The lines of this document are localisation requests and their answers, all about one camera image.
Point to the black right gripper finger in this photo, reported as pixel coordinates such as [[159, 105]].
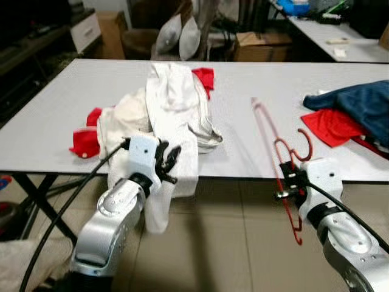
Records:
[[287, 194], [287, 173]]

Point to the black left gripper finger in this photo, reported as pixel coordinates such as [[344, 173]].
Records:
[[169, 176], [172, 156]]

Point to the blue jeans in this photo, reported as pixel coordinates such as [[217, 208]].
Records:
[[361, 106]]

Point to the white striped trousers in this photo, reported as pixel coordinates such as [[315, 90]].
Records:
[[173, 121]]

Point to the red garment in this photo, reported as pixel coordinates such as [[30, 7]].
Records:
[[328, 126], [205, 79], [85, 143]]

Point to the grey table black legs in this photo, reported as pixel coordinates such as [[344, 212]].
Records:
[[243, 85]]

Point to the open brown cardboard box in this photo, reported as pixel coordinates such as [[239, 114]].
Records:
[[261, 47]]

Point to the long white table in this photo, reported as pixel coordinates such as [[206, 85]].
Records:
[[328, 33]]

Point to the white drawer unit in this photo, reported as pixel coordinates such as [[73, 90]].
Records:
[[86, 31]]

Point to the black television stand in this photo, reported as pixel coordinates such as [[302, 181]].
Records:
[[30, 67]]

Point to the beige fabric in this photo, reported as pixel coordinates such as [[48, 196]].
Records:
[[30, 264]]

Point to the blue plastic item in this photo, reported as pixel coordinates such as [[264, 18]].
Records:
[[295, 7]]

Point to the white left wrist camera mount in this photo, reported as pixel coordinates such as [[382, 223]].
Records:
[[143, 158]]

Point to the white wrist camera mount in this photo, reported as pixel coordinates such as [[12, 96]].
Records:
[[143, 158], [325, 179]]

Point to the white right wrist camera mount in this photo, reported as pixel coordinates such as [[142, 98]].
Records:
[[325, 179]]

